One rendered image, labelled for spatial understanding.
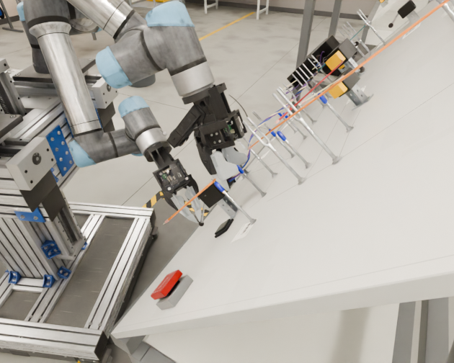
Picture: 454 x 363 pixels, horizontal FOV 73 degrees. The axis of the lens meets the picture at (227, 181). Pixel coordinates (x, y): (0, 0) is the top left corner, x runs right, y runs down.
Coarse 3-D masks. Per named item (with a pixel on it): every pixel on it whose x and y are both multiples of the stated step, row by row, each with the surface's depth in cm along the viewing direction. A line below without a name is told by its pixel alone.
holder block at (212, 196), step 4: (212, 184) 67; (208, 188) 68; (212, 188) 68; (216, 188) 67; (204, 192) 69; (208, 192) 69; (212, 192) 68; (216, 192) 68; (220, 192) 67; (200, 196) 70; (204, 196) 70; (208, 196) 69; (212, 196) 69; (216, 196) 68; (220, 196) 68; (224, 196) 68; (204, 200) 70; (208, 200) 70; (212, 200) 69; (216, 200) 69; (208, 204) 70; (212, 204) 70
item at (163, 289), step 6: (168, 276) 55; (174, 276) 53; (180, 276) 53; (162, 282) 54; (168, 282) 52; (174, 282) 52; (156, 288) 54; (162, 288) 51; (168, 288) 51; (174, 288) 53; (156, 294) 52; (162, 294) 50; (168, 294) 52
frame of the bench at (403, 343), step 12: (408, 312) 82; (396, 324) 79; (408, 324) 79; (396, 336) 77; (408, 336) 77; (144, 348) 75; (396, 348) 75; (408, 348) 75; (132, 360) 76; (144, 360) 73; (156, 360) 73; (168, 360) 73; (396, 360) 73; (408, 360) 73
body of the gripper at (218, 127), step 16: (192, 96) 57; (208, 96) 57; (224, 96) 58; (208, 112) 59; (224, 112) 58; (208, 128) 59; (224, 128) 59; (240, 128) 62; (208, 144) 61; (224, 144) 59
